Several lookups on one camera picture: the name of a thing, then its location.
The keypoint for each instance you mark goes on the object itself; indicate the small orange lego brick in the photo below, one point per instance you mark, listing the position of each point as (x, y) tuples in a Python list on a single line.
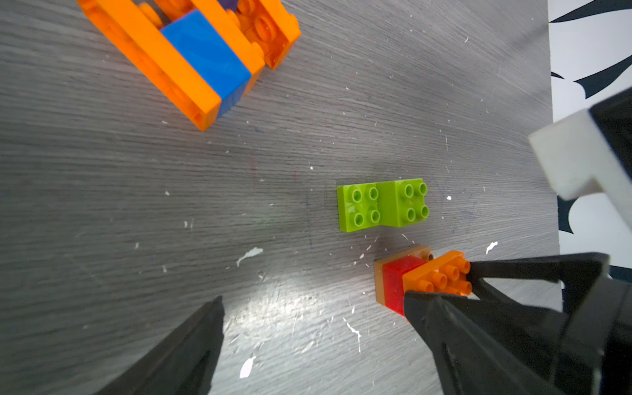
[(268, 24)]

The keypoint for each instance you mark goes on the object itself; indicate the brown lego brick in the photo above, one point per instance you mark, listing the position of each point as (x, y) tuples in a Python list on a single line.
[(423, 252)]

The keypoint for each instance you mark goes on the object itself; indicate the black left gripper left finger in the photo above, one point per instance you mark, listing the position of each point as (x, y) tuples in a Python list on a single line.
[(183, 363)]

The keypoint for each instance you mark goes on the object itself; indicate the green long lego brick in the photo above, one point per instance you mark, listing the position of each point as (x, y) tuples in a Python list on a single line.
[(359, 207)]

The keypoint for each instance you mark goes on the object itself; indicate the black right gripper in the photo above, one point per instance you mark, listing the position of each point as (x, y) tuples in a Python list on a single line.
[(594, 348)]

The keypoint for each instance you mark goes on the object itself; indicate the red square lego brick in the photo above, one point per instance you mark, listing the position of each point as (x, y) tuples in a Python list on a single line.
[(393, 281)]

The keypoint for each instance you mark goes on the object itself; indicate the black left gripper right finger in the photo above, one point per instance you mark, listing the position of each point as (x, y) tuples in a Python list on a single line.
[(482, 347)]

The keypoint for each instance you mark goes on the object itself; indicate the green square lego brick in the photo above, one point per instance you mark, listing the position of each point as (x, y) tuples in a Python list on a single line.
[(402, 202)]

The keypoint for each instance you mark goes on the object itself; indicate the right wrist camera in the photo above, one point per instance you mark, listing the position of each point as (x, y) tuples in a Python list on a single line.
[(589, 152)]

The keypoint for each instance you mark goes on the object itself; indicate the large orange lego brick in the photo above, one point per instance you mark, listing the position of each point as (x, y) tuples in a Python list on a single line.
[(446, 274)]

